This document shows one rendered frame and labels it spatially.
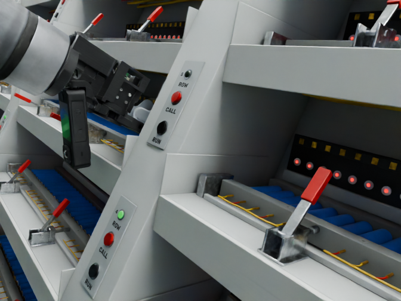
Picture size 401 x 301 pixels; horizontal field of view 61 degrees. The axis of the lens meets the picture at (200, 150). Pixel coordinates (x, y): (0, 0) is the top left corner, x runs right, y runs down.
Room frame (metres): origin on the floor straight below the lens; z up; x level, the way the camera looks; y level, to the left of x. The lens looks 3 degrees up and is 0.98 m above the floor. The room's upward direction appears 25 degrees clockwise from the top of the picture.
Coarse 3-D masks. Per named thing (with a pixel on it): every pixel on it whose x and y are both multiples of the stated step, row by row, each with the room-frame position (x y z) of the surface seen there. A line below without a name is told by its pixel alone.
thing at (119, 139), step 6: (48, 102) 0.90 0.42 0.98; (90, 120) 0.72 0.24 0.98; (96, 126) 0.67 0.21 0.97; (102, 126) 0.67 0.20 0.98; (108, 132) 0.63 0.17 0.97; (114, 132) 0.62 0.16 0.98; (108, 138) 0.63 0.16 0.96; (114, 138) 0.61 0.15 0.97; (120, 138) 0.59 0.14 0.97; (108, 144) 0.59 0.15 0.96; (120, 144) 0.59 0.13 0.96; (120, 150) 0.55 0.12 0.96
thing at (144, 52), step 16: (192, 16) 0.47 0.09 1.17; (64, 32) 0.93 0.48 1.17; (80, 32) 0.79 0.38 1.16; (96, 32) 0.98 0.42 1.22; (128, 32) 0.61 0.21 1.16; (144, 32) 0.62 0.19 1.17; (160, 32) 0.86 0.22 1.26; (176, 32) 0.81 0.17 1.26; (112, 48) 0.63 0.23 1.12; (128, 48) 0.59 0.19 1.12; (144, 48) 0.55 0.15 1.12; (160, 48) 0.51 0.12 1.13; (176, 48) 0.48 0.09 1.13; (128, 64) 0.59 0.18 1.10; (144, 64) 0.55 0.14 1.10; (160, 64) 0.51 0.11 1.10
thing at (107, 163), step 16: (32, 96) 0.93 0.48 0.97; (48, 96) 0.95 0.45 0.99; (32, 112) 0.83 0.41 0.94; (32, 128) 0.81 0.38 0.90; (48, 128) 0.71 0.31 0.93; (48, 144) 0.71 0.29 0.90; (96, 144) 0.61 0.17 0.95; (128, 144) 0.46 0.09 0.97; (96, 160) 0.53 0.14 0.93; (112, 160) 0.52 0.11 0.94; (96, 176) 0.53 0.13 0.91; (112, 176) 0.49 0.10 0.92
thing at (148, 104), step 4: (144, 100) 0.56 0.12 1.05; (148, 100) 0.56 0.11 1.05; (140, 104) 0.56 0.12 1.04; (144, 104) 0.56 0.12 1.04; (148, 104) 0.57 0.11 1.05; (152, 104) 0.57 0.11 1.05; (132, 108) 0.55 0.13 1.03; (144, 108) 0.56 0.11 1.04; (148, 108) 0.57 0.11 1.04; (140, 120) 0.56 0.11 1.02; (128, 128) 0.56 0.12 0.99; (136, 132) 0.56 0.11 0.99
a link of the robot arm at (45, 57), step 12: (48, 24) 0.40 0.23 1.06; (36, 36) 0.38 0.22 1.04; (48, 36) 0.39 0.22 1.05; (60, 36) 0.40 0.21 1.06; (36, 48) 0.38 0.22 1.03; (48, 48) 0.39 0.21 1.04; (60, 48) 0.40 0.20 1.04; (24, 60) 0.38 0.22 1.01; (36, 60) 0.38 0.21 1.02; (48, 60) 0.39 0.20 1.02; (60, 60) 0.40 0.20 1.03; (12, 72) 0.38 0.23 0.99; (24, 72) 0.39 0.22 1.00; (36, 72) 0.39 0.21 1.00; (48, 72) 0.40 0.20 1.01; (12, 84) 0.41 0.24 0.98; (24, 84) 0.40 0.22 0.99; (36, 84) 0.40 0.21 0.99; (48, 84) 0.41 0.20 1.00
